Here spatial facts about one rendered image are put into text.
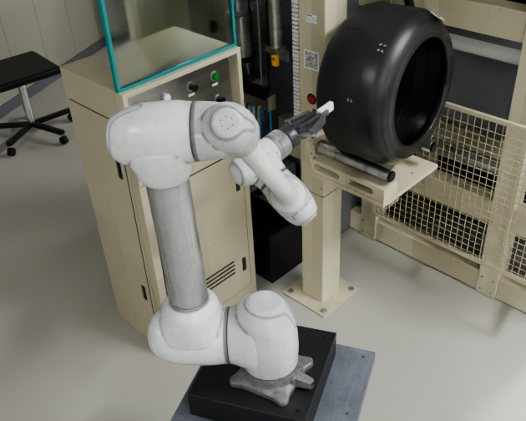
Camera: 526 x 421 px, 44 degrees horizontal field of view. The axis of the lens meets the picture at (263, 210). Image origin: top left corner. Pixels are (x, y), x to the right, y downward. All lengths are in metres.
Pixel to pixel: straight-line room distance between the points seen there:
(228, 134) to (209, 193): 1.36
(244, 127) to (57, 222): 2.73
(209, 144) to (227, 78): 1.26
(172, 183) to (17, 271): 2.33
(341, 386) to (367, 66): 1.01
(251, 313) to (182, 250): 0.26
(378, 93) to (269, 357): 0.94
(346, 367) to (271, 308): 0.44
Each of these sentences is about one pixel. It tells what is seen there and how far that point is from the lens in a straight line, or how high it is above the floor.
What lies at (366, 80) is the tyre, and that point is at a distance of 2.17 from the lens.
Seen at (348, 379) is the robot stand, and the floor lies 0.65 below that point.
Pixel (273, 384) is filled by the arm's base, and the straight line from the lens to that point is 1.80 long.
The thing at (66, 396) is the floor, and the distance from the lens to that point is 2.96.
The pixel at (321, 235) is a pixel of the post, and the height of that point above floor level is 0.41.
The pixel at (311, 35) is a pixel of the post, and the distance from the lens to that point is 2.49.
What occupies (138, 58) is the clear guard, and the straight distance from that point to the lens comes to 2.27.
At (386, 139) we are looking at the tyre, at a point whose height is 1.09.
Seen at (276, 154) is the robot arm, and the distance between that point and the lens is 1.93.
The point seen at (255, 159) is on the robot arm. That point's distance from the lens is 1.63.
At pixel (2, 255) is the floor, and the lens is 3.83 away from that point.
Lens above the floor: 2.17
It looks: 35 degrees down
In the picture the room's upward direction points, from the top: 3 degrees counter-clockwise
